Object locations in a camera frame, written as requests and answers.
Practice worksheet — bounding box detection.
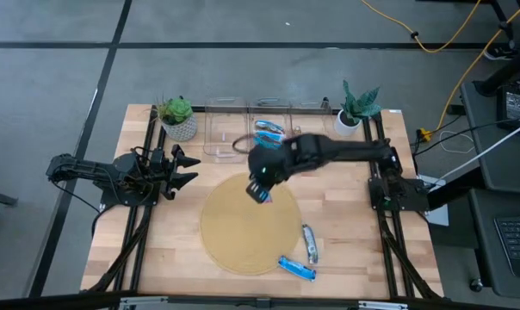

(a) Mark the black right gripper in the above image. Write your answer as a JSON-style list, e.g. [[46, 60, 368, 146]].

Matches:
[[245, 144, 292, 205]]

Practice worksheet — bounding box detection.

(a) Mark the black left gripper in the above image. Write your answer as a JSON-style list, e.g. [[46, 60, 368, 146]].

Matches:
[[150, 144, 201, 202]]

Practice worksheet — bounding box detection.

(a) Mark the blue and grey granola bar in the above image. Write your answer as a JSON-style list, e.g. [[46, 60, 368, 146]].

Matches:
[[301, 222, 320, 265]]

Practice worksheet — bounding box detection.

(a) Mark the round woven straw placemat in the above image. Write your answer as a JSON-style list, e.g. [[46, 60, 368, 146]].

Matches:
[[199, 171, 303, 276]]

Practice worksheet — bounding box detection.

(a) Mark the succulent in patterned pot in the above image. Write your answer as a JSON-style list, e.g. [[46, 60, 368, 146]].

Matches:
[[154, 95, 199, 143]]

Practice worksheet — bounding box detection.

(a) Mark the black table crossbar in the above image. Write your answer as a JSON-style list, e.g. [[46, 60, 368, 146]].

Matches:
[[190, 104, 343, 116]]

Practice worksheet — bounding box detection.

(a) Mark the snake plant in white pot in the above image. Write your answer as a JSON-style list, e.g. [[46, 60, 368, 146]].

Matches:
[[333, 79, 382, 138]]

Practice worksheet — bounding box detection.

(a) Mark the black desk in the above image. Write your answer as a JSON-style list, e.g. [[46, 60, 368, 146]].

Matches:
[[467, 188, 520, 302], [459, 79, 520, 195]]

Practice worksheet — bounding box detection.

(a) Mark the black keyboard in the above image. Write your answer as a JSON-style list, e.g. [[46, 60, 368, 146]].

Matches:
[[493, 215, 520, 282]]

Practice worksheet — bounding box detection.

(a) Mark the black power device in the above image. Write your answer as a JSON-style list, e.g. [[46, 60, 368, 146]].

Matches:
[[495, 84, 520, 132]]

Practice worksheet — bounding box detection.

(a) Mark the person's leg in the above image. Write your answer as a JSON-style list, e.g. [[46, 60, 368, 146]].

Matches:
[[473, 40, 520, 98]]

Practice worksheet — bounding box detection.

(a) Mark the person's shoe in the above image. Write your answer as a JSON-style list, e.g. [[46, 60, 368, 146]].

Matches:
[[482, 44, 518, 61]]

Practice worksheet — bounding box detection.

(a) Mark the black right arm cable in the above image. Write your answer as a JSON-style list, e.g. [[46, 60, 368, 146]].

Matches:
[[231, 133, 257, 155]]

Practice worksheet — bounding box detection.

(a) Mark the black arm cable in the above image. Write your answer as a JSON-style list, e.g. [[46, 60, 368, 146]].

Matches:
[[51, 178, 110, 225], [231, 133, 257, 155]]

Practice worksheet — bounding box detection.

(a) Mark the black crossbar with camera mount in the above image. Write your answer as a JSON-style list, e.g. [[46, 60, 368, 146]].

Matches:
[[0, 291, 520, 310]]

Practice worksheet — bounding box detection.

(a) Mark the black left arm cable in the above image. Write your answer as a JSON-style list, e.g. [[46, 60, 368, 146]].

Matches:
[[51, 178, 110, 225]]

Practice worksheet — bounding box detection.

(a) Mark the grey base plate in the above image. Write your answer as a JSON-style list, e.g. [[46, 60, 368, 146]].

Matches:
[[418, 174, 451, 228]]

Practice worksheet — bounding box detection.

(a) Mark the white cable loop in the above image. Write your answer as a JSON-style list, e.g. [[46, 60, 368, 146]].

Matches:
[[438, 130, 471, 155]]

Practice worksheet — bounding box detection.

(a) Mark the black desk cable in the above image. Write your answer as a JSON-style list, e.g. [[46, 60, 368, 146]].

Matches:
[[412, 115, 520, 157]]

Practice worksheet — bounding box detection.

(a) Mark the yellow cable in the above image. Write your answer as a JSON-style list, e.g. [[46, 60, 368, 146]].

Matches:
[[418, 0, 520, 143], [360, 0, 484, 55]]

